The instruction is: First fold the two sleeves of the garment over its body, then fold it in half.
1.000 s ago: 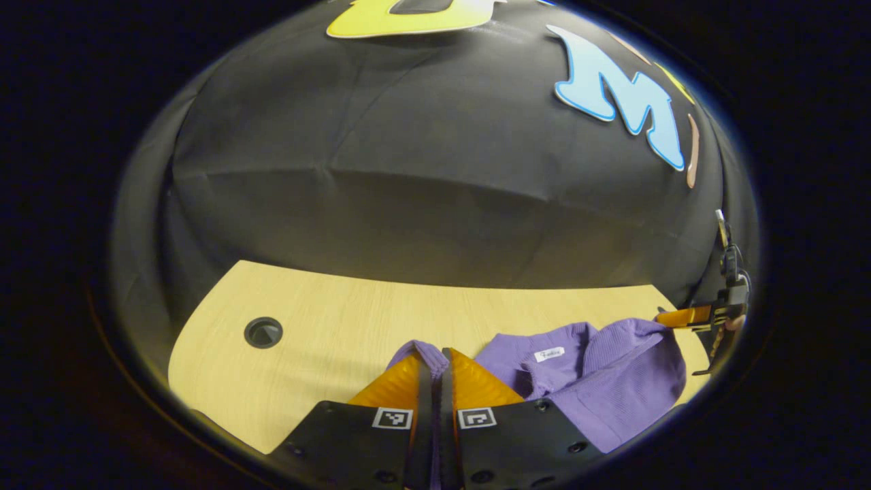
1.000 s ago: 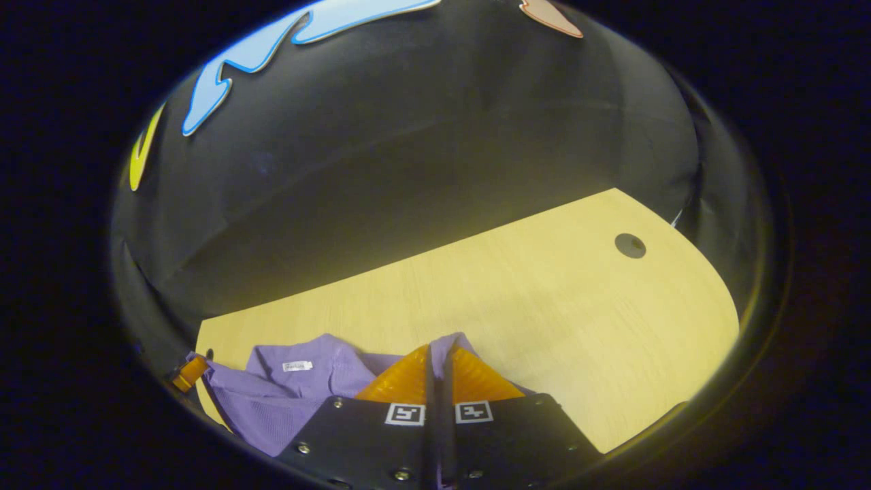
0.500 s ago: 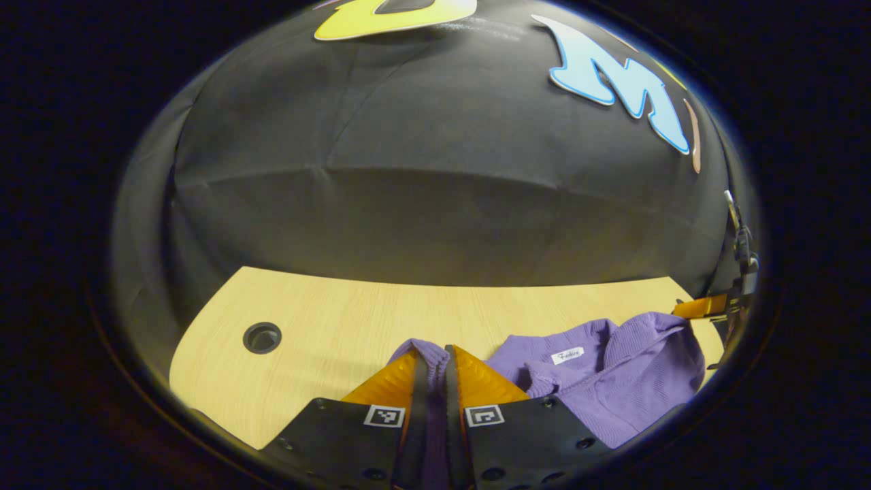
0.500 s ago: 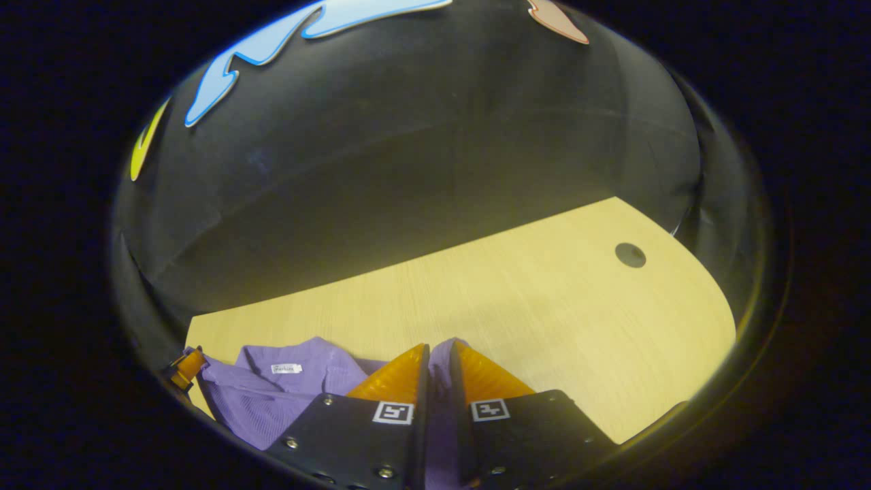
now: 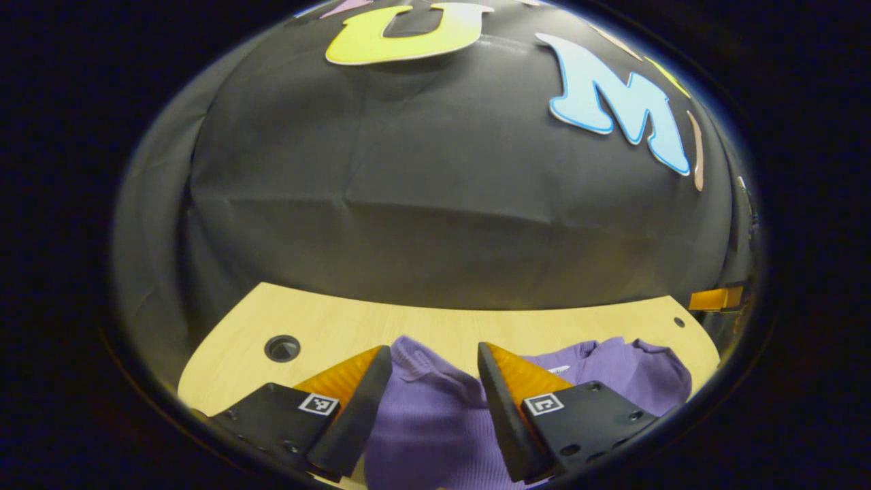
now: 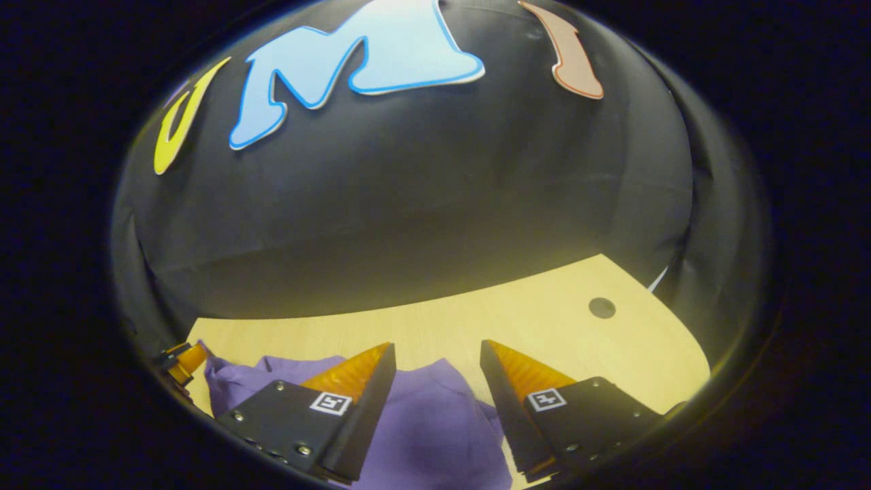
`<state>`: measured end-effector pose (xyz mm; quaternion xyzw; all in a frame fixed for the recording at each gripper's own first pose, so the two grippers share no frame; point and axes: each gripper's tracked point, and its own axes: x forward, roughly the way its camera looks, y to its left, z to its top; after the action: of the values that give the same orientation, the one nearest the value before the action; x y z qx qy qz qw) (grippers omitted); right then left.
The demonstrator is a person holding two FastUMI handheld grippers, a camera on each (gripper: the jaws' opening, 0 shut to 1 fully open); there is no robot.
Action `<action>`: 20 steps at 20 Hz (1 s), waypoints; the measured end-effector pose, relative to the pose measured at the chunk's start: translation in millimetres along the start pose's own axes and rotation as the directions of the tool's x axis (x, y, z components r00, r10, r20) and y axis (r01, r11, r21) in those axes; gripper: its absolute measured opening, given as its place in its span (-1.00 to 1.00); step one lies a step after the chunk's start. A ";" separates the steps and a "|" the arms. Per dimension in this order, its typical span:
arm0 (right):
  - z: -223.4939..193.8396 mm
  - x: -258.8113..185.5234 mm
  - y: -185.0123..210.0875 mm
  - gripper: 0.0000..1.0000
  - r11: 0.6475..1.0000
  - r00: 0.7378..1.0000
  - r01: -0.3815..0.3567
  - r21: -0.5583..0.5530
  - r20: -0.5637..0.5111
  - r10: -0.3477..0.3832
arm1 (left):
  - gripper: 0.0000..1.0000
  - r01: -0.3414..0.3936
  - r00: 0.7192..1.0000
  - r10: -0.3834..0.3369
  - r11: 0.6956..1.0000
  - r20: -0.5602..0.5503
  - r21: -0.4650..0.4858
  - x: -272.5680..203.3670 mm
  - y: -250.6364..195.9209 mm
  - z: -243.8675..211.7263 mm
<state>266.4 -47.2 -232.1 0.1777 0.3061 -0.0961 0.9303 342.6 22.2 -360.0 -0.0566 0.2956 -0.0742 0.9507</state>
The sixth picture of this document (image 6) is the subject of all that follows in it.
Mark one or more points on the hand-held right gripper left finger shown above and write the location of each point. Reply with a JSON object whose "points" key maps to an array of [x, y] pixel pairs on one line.
{"points": [[364, 422]]}

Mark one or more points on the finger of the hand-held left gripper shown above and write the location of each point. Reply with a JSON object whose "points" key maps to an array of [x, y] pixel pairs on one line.
{"points": [[189, 359]]}

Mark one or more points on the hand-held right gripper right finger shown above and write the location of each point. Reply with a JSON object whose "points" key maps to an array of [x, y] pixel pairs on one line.
{"points": [[510, 415]]}

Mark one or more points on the purple knit shirt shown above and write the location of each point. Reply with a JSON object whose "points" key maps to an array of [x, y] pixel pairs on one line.
{"points": [[435, 435]]}

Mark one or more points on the black backdrop cloth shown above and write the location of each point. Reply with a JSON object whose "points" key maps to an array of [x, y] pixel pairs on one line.
{"points": [[408, 204]]}

